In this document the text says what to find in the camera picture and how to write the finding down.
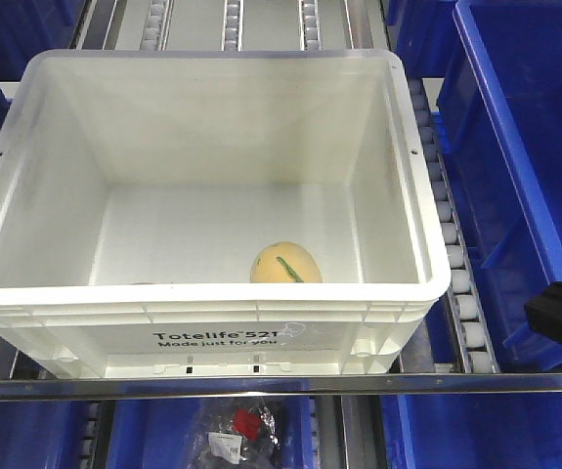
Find roller track rear middle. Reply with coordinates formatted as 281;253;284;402
222;0;244;52

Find steel shelf front rail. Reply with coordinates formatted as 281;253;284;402
0;372;562;402

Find blue bin lower left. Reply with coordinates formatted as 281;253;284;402
0;401;89;468

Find roller track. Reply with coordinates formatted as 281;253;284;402
298;0;321;51
408;79;500;374
140;0;173;51
222;0;244;52

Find roller track rear right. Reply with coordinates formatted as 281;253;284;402
298;0;321;51

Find white plastic tote box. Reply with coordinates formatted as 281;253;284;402
0;50;451;379

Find yellow toy burger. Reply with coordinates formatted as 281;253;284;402
250;241;323;283

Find blue bin lower right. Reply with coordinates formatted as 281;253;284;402
380;393;562;468

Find clear plastic parts bag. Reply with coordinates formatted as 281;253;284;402
188;397;287;468

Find blue bin lower middle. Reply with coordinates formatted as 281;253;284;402
106;396;319;468

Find roller track rear left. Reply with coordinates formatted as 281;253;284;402
140;0;173;51

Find large blue bin right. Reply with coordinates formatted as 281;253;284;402
438;1;562;371

